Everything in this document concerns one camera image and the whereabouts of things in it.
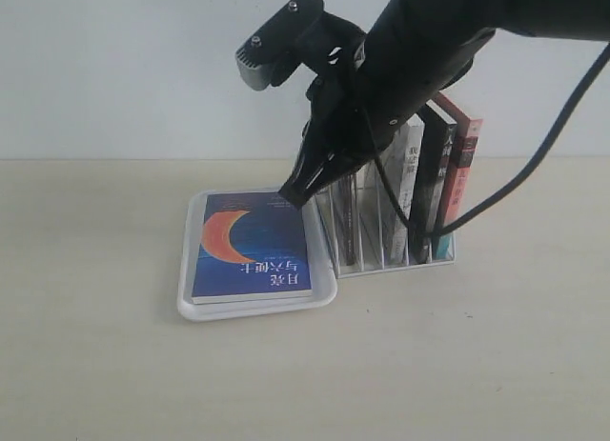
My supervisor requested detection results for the white grey spine book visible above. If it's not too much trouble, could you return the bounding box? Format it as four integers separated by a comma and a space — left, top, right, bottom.
380, 114, 424, 265

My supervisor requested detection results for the red orange cover book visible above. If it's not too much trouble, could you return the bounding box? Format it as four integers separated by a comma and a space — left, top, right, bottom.
434, 91, 483, 229

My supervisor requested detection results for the black cable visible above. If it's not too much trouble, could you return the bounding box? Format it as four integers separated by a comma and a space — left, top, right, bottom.
328, 45, 610, 264

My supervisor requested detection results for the dark grey leftmost book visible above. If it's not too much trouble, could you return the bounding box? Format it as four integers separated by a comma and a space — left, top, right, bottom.
333, 173, 356, 266

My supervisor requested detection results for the white wire book rack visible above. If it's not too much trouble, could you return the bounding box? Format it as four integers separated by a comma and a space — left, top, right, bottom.
315, 172, 457, 279

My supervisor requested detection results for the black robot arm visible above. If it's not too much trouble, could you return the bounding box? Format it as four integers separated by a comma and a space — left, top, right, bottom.
279, 0, 609, 208

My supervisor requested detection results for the white plastic tray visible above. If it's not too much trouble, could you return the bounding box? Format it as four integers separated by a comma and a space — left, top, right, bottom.
176, 188, 337, 322

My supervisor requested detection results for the black cover book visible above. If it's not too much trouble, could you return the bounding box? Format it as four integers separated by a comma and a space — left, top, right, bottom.
408, 100, 458, 265

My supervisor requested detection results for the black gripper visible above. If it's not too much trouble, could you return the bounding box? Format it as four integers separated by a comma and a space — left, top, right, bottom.
278, 16, 373, 208

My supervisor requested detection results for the blue moon cover book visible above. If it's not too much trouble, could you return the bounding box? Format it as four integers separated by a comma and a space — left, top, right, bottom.
191, 190, 313, 305

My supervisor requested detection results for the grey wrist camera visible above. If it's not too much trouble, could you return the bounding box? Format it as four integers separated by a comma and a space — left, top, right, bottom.
234, 0, 328, 91

